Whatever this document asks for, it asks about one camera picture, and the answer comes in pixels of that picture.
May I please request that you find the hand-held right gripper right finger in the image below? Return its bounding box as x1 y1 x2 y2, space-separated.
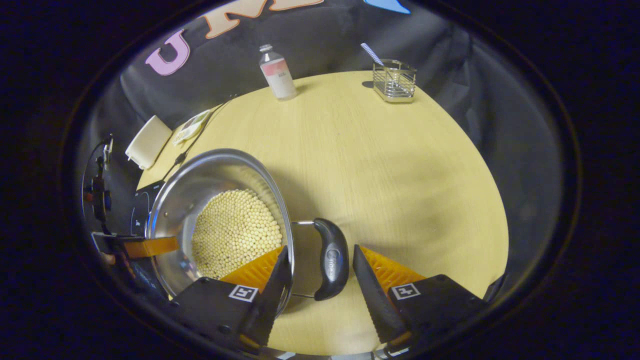
352 243 507 352

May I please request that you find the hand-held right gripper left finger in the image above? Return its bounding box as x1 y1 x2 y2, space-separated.
170 245 293 352

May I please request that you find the black induction cooktop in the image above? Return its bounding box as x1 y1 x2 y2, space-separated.
130 179 167 237

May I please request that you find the steel pot with black handles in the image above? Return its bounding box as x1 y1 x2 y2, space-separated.
144 147 351 317

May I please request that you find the white toaster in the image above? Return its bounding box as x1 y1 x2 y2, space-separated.
124 115 174 170

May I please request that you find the pile of yellow soybeans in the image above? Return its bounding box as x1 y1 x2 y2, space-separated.
191 188 284 281

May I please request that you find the white divided dish of beans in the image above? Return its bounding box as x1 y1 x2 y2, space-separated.
172 109 212 146

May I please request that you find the white bottle with pink label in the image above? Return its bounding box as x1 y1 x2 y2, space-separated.
258 43 298 101

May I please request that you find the striped straw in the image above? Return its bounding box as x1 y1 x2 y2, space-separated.
360 42 385 67

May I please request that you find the black power cable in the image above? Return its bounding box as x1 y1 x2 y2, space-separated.
161 94 238 182

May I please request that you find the wire utensil holder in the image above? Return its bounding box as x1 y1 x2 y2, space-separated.
372 58 418 104

